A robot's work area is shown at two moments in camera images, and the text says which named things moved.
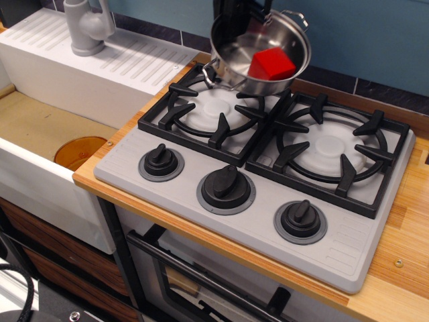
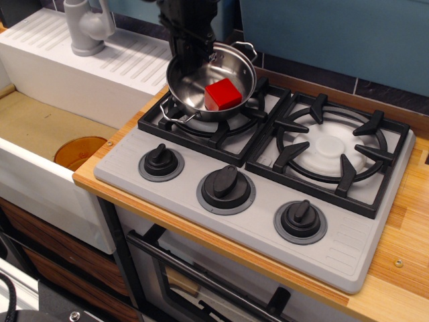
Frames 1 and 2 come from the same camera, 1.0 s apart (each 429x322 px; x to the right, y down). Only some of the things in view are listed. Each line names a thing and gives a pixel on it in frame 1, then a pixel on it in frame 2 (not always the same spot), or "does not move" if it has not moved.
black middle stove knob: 226,191 does not move
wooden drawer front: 68,262 does not move
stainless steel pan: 228,69 to 186,88
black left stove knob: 160,164 does not move
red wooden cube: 271,64 to 221,95
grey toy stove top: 313,235 does not move
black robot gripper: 234,19 to 190,25
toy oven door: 179,278 does not move
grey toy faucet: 88,29 does not move
